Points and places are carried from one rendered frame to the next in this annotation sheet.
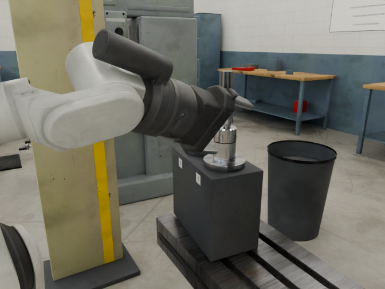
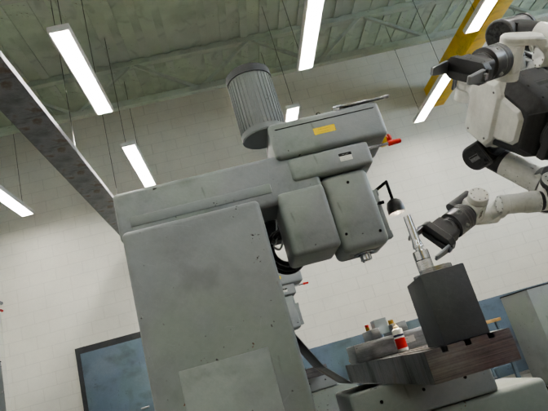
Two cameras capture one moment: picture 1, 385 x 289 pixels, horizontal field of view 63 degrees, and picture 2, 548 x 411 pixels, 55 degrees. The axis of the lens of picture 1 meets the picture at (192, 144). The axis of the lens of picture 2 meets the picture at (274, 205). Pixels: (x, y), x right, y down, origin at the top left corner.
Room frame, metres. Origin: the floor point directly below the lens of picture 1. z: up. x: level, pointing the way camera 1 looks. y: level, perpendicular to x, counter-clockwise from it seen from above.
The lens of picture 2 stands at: (2.20, 0.22, 0.96)
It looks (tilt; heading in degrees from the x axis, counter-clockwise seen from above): 17 degrees up; 204
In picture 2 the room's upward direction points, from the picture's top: 16 degrees counter-clockwise
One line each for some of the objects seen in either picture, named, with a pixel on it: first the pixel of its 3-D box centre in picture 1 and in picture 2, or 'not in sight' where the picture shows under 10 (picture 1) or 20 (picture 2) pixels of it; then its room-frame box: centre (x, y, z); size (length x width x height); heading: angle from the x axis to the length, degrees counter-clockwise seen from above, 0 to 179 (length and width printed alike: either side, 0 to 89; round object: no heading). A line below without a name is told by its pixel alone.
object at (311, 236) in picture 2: not in sight; (306, 227); (0.30, -0.52, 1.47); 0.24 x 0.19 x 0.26; 31
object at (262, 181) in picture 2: not in sight; (220, 202); (0.46, -0.78, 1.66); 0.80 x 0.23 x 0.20; 121
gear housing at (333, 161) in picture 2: not in sight; (326, 171); (0.22, -0.39, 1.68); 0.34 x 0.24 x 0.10; 121
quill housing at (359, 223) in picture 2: not in sight; (351, 215); (0.20, -0.36, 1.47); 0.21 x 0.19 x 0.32; 31
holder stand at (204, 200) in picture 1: (212, 192); (444, 305); (0.67, -0.05, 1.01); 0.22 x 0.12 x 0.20; 24
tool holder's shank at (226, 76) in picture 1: (226, 99); (413, 233); (0.63, -0.07, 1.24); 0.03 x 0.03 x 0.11
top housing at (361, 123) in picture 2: not in sight; (324, 142); (0.21, -0.36, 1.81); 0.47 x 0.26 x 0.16; 121
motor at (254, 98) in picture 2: not in sight; (256, 106); (0.33, -0.57, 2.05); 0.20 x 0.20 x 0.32
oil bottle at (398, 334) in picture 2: not in sight; (399, 337); (0.18, -0.33, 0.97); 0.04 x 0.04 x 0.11
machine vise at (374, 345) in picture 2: not in sight; (391, 338); (0.06, -0.40, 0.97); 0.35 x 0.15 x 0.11; 123
